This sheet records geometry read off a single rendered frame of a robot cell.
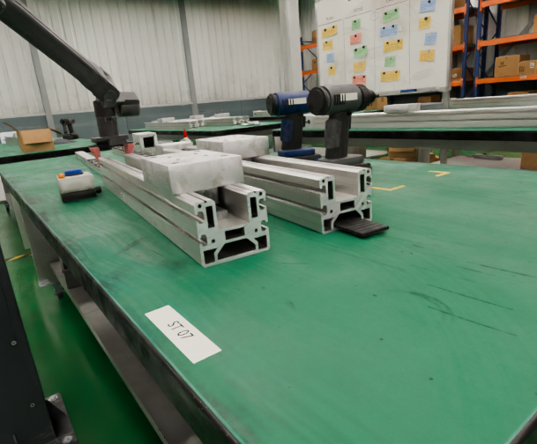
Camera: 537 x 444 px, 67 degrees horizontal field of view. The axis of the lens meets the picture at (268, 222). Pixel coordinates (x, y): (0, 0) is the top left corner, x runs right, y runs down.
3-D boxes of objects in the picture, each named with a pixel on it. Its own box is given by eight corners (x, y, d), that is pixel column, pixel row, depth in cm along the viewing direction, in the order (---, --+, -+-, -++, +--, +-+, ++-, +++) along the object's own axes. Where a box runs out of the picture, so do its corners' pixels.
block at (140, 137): (133, 151, 219) (130, 134, 216) (153, 149, 224) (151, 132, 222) (137, 153, 211) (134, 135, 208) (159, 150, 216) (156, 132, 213)
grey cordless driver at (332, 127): (307, 189, 90) (302, 87, 84) (367, 175, 101) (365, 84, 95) (331, 194, 84) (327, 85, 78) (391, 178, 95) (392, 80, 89)
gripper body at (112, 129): (130, 140, 121) (125, 115, 119) (94, 144, 117) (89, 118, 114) (125, 140, 127) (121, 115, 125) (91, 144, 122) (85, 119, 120)
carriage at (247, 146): (198, 167, 98) (195, 139, 97) (239, 161, 104) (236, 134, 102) (226, 174, 85) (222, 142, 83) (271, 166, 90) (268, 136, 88)
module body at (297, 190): (167, 176, 127) (162, 149, 125) (197, 171, 132) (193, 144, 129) (322, 234, 60) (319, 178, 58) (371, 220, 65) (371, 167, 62)
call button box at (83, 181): (61, 197, 106) (55, 174, 104) (100, 191, 111) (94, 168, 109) (63, 203, 99) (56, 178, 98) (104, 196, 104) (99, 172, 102)
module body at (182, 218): (103, 186, 118) (98, 157, 116) (137, 181, 123) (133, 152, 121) (202, 268, 51) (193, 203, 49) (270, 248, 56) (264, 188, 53)
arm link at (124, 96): (93, 71, 113) (104, 92, 110) (134, 70, 119) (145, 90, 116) (93, 106, 122) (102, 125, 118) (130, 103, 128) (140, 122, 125)
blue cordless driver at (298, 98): (270, 173, 114) (263, 93, 108) (332, 166, 120) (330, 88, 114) (279, 178, 107) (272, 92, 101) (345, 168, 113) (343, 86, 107)
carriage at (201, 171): (146, 197, 69) (139, 157, 67) (206, 186, 74) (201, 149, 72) (175, 215, 55) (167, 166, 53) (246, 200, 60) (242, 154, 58)
